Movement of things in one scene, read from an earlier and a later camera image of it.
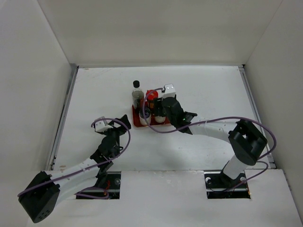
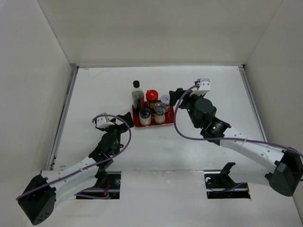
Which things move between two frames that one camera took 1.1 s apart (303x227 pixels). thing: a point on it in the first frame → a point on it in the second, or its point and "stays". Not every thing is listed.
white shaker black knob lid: (148, 115) stays
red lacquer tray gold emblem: (136, 119) stays
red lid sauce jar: (151, 95) stays
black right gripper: (158, 104) → (186, 97)
